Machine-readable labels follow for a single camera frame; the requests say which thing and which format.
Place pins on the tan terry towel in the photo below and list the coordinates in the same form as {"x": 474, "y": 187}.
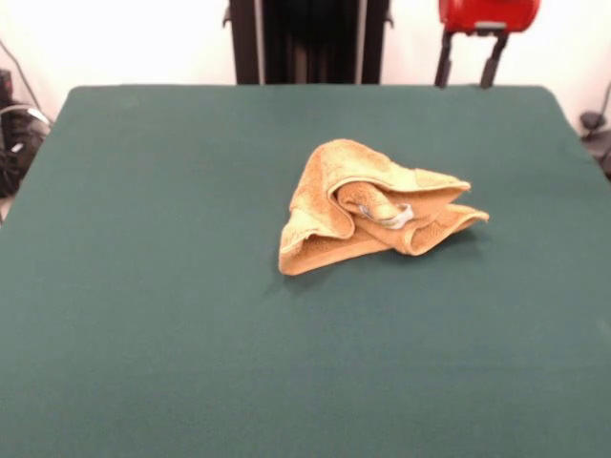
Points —
{"x": 324, "y": 191}

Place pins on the small black box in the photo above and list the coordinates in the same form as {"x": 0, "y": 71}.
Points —
{"x": 5, "y": 86}

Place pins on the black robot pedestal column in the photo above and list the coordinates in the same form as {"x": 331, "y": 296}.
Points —
{"x": 310, "y": 43}

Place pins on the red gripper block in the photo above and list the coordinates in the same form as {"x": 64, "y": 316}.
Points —
{"x": 487, "y": 14}

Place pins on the dark green table cloth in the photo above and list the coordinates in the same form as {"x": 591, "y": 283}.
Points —
{"x": 191, "y": 286}

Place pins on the black equipment bag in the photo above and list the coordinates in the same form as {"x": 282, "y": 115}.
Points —
{"x": 19, "y": 152}

